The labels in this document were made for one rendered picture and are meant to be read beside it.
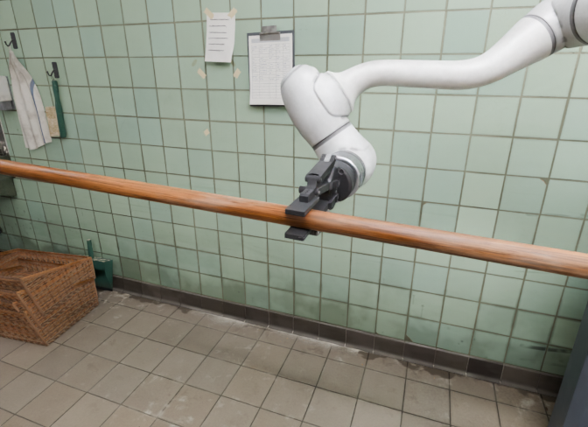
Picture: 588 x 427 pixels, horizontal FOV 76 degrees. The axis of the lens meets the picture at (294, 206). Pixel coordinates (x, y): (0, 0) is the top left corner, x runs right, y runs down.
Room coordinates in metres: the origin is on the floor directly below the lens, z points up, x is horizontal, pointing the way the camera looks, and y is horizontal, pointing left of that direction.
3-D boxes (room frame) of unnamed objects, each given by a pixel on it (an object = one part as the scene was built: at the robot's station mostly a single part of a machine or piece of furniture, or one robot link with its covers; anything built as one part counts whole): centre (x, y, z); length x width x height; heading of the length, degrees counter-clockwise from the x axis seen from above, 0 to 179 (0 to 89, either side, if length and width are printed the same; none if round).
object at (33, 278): (1.90, 1.56, 0.32); 0.56 x 0.49 x 0.28; 78
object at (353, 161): (0.74, -0.09, 1.23); 0.09 x 0.06 x 0.09; 69
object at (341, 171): (0.67, -0.07, 1.23); 0.09 x 0.07 x 0.08; 159
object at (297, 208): (0.53, -0.01, 1.25); 0.07 x 0.03 x 0.01; 159
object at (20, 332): (1.89, 1.57, 0.14); 0.56 x 0.49 x 0.28; 76
